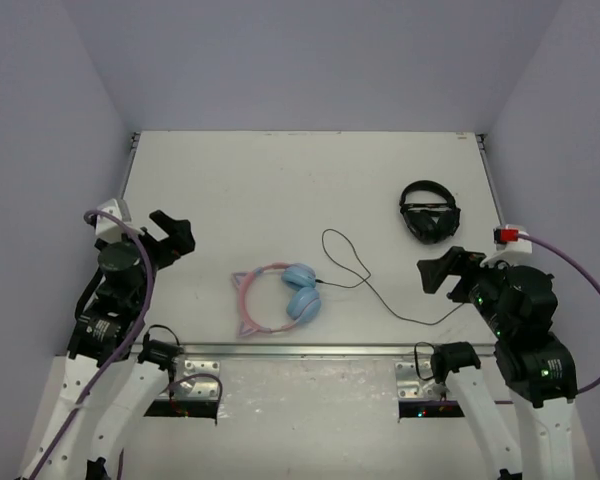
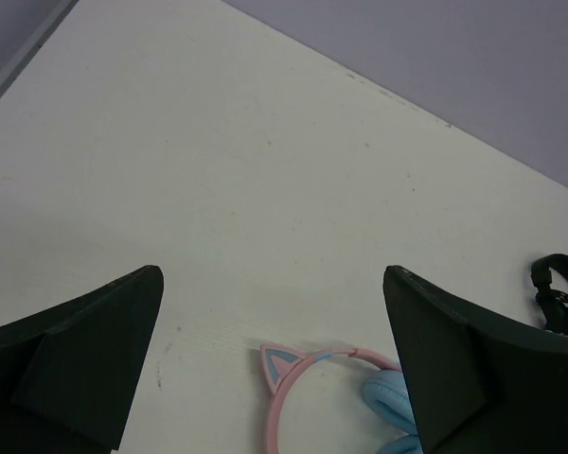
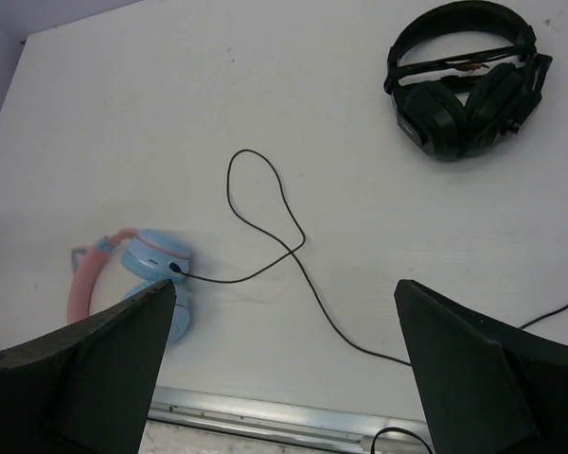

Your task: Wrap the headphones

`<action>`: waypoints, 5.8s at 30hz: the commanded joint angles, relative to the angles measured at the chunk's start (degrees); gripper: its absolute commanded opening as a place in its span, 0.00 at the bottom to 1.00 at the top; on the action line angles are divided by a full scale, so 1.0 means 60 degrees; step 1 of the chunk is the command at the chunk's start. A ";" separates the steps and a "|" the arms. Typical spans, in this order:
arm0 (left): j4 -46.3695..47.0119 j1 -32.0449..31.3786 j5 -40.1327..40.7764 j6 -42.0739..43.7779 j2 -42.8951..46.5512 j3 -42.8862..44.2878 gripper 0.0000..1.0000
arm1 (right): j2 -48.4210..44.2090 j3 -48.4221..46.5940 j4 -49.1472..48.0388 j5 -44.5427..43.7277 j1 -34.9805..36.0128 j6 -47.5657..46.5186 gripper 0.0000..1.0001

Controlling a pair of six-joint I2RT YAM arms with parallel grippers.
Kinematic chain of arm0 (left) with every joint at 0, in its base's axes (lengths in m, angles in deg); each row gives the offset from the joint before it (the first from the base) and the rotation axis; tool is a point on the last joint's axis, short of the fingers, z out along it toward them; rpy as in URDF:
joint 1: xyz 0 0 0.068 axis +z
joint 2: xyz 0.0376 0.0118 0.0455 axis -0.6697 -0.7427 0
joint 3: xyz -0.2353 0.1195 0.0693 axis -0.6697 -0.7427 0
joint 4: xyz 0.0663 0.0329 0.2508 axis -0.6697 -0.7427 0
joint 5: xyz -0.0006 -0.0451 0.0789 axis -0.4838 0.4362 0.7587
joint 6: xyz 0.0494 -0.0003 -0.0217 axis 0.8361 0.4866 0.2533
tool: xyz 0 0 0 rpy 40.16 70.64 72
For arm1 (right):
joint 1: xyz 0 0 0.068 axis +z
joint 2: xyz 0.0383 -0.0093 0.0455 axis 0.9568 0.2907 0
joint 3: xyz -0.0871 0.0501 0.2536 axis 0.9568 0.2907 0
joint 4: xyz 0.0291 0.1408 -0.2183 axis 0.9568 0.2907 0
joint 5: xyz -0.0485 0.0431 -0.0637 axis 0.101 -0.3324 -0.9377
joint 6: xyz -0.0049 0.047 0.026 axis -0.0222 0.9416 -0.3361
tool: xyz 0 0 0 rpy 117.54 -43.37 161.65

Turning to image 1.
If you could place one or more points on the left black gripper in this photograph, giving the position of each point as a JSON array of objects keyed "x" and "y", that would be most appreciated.
[{"x": 156, "y": 245}]

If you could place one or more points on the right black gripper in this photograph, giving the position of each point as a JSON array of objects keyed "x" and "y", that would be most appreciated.
[{"x": 455, "y": 261}]

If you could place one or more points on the pink blue cat-ear headphones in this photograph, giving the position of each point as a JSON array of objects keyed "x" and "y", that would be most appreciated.
[{"x": 276, "y": 298}]

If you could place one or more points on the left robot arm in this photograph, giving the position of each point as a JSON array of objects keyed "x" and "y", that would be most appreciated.
[{"x": 113, "y": 370}]

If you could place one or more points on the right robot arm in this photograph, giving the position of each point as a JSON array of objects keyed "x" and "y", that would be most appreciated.
[{"x": 517, "y": 303}]

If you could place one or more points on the black headphones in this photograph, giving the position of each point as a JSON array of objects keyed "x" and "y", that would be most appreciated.
[{"x": 430, "y": 222}]

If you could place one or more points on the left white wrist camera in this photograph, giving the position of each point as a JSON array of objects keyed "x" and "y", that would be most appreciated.
[{"x": 108, "y": 230}]

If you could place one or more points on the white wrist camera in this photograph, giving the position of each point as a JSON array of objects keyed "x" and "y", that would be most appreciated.
[
  {"x": 108, "y": 230},
  {"x": 511, "y": 246}
]

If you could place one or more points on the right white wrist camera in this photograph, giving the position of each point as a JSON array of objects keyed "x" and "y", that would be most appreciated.
[{"x": 511, "y": 246}]

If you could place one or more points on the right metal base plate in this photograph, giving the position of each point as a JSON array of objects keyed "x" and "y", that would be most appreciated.
[{"x": 413, "y": 382}]

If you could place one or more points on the metal base plate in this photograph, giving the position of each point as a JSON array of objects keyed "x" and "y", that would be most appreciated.
[
  {"x": 413, "y": 382},
  {"x": 197, "y": 379}
]

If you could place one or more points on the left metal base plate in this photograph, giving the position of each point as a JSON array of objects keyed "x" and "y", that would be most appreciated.
[{"x": 197, "y": 379}]

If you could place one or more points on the aluminium table edge rail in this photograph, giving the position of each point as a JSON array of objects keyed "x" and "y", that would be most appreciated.
[{"x": 286, "y": 350}]

